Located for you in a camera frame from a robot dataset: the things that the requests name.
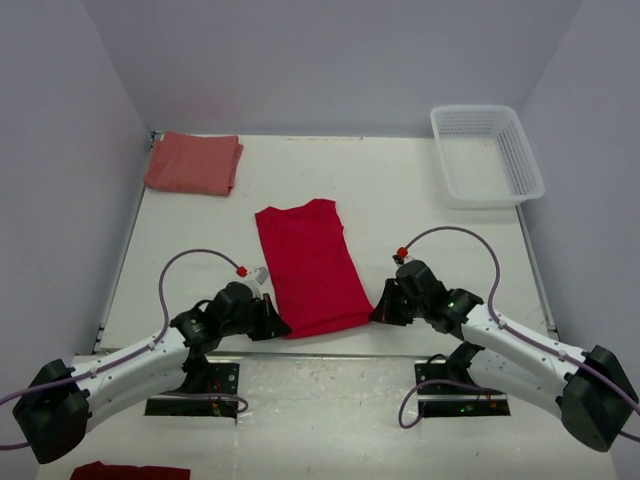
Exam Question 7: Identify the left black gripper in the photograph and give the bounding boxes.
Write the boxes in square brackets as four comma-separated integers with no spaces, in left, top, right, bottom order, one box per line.
[220,292,290,341]

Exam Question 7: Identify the bright red t shirt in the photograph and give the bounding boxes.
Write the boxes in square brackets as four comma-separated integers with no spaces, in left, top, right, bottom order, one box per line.
[255,199,373,339]

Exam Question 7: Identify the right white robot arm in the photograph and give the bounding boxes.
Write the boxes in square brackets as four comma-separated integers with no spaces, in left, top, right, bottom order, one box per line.
[370,257,639,452]

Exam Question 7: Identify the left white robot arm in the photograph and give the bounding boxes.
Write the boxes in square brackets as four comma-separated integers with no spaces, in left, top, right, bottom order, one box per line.
[12,282,291,464]

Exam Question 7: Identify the white plastic basket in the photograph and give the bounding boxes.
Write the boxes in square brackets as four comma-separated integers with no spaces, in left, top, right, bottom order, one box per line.
[430,104,546,209]

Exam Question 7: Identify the folded pink t shirt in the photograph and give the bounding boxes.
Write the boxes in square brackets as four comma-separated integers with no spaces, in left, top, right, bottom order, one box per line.
[143,131,244,197]

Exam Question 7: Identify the dark red cloth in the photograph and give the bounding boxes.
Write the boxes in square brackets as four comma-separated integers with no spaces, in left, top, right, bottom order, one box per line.
[70,462,191,480]

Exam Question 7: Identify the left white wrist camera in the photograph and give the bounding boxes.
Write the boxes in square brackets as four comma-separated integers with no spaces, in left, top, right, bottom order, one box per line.
[236,266,270,298]

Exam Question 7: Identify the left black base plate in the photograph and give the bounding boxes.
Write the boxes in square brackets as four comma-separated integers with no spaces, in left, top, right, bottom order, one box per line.
[144,360,241,420]

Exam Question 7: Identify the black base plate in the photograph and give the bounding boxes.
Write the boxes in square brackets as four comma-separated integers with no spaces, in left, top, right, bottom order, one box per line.
[144,360,241,420]
[414,354,511,418]

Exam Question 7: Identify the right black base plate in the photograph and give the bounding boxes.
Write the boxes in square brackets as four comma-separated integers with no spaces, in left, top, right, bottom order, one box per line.
[414,354,511,418]

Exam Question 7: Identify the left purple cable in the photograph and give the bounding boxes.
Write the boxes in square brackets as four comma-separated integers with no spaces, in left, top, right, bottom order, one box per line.
[0,248,250,450]

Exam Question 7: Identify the purple cable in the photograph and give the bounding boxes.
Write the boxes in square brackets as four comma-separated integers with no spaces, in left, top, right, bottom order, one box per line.
[398,225,640,442]
[0,248,250,450]

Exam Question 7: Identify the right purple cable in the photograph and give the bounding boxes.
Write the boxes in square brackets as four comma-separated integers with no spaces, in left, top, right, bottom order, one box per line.
[398,225,640,442]

